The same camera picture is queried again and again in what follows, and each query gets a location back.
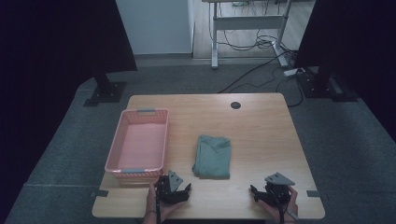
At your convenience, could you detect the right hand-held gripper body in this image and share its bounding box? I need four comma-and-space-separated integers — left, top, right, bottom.
263, 172, 296, 207

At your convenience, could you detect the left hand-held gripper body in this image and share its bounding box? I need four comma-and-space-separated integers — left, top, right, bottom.
155, 169, 185, 206

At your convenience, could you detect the person's left hand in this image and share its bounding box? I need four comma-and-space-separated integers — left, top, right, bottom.
145, 179, 189, 224

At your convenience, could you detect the person's right hand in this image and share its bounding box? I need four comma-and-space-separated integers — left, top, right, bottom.
257, 186, 300, 224

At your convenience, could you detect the folded green cloth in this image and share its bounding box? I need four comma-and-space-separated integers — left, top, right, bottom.
191, 134, 233, 180

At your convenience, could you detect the pink plastic basket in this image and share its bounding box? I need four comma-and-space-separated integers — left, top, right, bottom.
104, 107, 170, 183

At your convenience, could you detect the black stand base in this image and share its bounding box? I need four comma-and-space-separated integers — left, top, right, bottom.
82, 72, 128, 108
296, 65, 360, 104

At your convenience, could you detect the white power strip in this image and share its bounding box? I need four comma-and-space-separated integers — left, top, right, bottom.
283, 67, 306, 78

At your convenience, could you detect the black curtain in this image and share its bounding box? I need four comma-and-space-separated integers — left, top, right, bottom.
293, 0, 396, 143
0, 0, 138, 218

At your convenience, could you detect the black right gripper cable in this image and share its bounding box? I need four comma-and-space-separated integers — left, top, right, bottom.
270, 189, 286, 224

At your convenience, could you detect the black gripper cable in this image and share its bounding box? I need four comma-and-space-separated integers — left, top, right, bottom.
154, 186, 163, 224
270, 189, 286, 224

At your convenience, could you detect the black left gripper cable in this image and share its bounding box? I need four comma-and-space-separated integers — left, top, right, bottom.
154, 186, 163, 224

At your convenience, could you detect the looped black floor cable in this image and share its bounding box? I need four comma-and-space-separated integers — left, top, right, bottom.
274, 74, 304, 108

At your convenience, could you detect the long black floor cable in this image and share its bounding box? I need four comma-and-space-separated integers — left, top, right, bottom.
217, 50, 291, 94

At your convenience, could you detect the tangled cable bundle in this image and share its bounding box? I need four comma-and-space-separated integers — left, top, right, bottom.
218, 29, 283, 52

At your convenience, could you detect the white desk frame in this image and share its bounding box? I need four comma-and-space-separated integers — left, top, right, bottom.
201, 0, 294, 70

